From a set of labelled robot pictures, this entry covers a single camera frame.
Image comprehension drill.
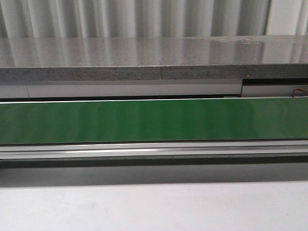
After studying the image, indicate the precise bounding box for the red wire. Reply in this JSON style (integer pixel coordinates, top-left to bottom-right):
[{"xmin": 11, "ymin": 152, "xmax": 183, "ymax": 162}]
[{"xmin": 292, "ymin": 88, "xmax": 308, "ymax": 98}]

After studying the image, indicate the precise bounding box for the grey stone counter slab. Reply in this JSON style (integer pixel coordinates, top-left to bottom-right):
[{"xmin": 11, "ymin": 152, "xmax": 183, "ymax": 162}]
[{"xmin": 0, "ymin": 36, "xmax": 308, "ymax": 82}]

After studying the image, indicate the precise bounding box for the green conveyor belt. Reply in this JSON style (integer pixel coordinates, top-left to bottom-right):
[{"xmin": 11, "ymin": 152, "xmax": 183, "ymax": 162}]
[{"xmin": 0, "ymin": 98, "xmax": 308, "ymax": 145}]

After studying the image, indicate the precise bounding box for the white pleated curtain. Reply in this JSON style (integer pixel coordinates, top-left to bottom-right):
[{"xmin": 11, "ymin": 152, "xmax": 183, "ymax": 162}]
[{"xmin": 0, "ymin": 0, "xmax": 308, "ymax": 38}]

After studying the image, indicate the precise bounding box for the aluminium conveyor front rail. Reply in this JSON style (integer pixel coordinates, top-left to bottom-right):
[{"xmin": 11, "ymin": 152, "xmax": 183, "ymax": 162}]
[{"xmin": 0, "ymin": 140, "xmax": 308, "ymax": 168}]

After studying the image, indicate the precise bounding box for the silver conveyor rear rail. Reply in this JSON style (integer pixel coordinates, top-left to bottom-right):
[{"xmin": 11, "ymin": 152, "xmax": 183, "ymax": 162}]
[{"xmin": 0, "ymin": 78, "xmax": 308, "ymax": 100}]

